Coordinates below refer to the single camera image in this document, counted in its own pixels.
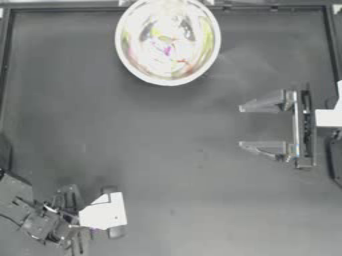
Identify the red candy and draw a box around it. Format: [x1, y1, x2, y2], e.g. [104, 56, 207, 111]
[172, 54, 193, 67]

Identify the purple bow-shaped candy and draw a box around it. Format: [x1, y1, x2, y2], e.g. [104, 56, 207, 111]
[160, 43, 173, 57]

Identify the steel bowl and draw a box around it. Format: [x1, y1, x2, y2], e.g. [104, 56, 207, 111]
[113, 0, 223, 87]

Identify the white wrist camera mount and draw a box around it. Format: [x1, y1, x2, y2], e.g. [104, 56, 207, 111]
[313, 79, 342, 128]
[77, 191, 128, 231]

